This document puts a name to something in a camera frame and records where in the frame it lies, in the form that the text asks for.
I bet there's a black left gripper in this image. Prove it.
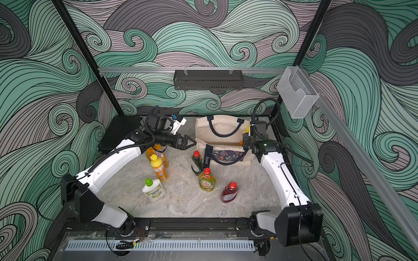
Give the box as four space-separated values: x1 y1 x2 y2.
154 132 196 152

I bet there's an orange bottle yellow cap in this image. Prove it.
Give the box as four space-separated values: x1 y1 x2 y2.
150 154 168 182
241 126 250 147

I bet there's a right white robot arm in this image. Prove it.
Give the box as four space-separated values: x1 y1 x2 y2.
243 133 323 246

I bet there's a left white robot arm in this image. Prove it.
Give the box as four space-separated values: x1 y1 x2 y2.
60 129 197 235

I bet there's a cream canvas shopping bag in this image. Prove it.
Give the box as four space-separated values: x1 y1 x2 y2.
195 115 255 167

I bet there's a large orange soap bottle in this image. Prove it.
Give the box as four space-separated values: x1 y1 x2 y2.
145 144 169 168

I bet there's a yellow-green soap bottle red cap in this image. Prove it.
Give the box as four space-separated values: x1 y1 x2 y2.
199 168 216 191

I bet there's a dark green bottle red cap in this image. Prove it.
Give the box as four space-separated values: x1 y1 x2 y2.
191 150 204 176

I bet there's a white bottle green cap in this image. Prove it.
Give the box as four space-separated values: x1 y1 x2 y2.
142 178 166 202

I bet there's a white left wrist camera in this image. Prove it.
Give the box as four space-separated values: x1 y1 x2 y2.
170 115 187 134

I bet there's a black corrugated right cable hose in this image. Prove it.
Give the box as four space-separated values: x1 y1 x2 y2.
250 97 314 164

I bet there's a black corrugated cable hose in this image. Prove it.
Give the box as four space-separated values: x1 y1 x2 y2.
86 105 157 174
250 97 314 164

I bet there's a black corrugated left cable hose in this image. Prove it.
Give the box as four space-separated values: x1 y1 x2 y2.
86 105 157 174

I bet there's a clear plastic wall bin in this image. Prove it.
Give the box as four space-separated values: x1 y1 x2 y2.
277 66 319 119

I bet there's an aluminium wall rail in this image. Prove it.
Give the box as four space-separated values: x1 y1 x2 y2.
98 66 286 75

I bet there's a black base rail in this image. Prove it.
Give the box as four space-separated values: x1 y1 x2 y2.
107 216 321 239

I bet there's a white slotted cable duct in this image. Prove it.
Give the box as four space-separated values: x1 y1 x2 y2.
64 240 255 252

